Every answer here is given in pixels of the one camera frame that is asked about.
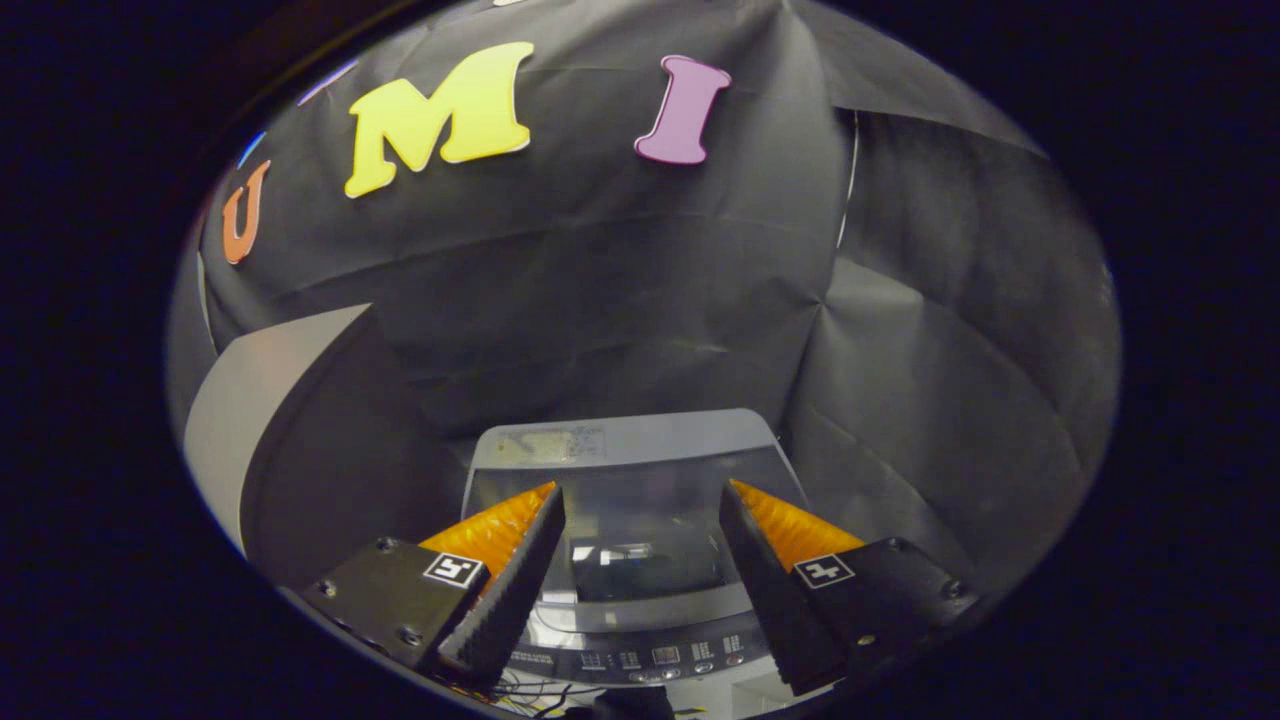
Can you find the light grey cabinet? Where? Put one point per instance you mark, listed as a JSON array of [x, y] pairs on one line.
[[240, 400]]

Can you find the grey washing machine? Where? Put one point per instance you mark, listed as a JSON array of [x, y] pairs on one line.
[[650, 430]]

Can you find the dark glass washing machine lid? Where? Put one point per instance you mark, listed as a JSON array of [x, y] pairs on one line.
[[640, 520]]

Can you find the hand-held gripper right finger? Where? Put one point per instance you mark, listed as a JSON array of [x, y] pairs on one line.
[[775, 600]]

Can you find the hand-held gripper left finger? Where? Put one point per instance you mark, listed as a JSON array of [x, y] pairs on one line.
[[505, 600]]

